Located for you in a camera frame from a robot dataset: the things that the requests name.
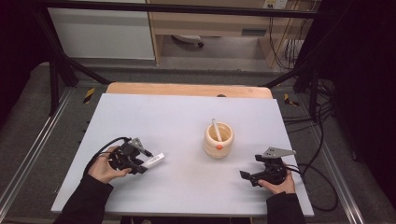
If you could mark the white cabinet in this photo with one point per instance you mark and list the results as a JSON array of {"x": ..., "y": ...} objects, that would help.
[{"x": 102, "y": 34}]

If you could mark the person's right hand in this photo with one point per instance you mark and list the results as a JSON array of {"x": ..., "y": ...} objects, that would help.
[{"x": 280, "y": 186}]

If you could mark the person's left hand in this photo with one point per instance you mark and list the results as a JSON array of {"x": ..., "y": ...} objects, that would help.
[{"x": 102, "y": 169}]

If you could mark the yellow black floor tape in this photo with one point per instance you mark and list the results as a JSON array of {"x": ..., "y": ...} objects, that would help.
[
  {"x": 290, "y": 100},
  {"x": 89, "y": 95}
]

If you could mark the ribbed wooden pen holder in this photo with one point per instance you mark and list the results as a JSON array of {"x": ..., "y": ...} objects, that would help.
[{"x": 218, "y": 146}]

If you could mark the white marker with label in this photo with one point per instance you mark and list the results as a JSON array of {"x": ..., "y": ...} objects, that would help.
[{"x": 154, "y": 160}]

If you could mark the black curtain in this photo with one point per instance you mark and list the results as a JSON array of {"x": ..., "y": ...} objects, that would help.
[
  {"x": 15, "y": 46},
  {"x": 364, "y": 93}
]

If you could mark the aluminium floor rail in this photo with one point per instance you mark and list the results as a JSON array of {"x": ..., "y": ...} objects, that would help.
[
  {"x": 337, "y": 174},
  {"x": 34, "y": 146}
]

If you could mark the white table mat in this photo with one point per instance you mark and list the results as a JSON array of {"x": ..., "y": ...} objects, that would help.
[{"x": 174, "y": 193}]

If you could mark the light wooden desk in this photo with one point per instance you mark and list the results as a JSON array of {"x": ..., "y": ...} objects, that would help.
[{"x": 211, "y": 23}]

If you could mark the long white pen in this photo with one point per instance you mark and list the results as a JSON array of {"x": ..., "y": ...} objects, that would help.
[{"x": 217, "y": 130}]

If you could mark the office chair base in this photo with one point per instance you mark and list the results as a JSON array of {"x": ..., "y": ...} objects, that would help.
[{"x": 188, "y": 39}]

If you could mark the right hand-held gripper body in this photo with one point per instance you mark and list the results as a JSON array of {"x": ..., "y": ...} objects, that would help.
[{"x": 274, "y": 172}]

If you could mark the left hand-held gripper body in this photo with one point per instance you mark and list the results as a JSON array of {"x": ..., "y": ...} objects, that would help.
[{"x": 124, "y": 158}]

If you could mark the white power strip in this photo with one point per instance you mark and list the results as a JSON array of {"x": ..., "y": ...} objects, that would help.
[{"x": 275, "y": 3}]

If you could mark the black metal frame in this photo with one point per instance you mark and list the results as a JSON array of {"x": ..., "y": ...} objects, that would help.
[{"x": 174, "y": 8}]

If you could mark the wooden table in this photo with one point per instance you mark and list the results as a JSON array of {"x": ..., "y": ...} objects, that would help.
[{"x": 186, "y": 89}]

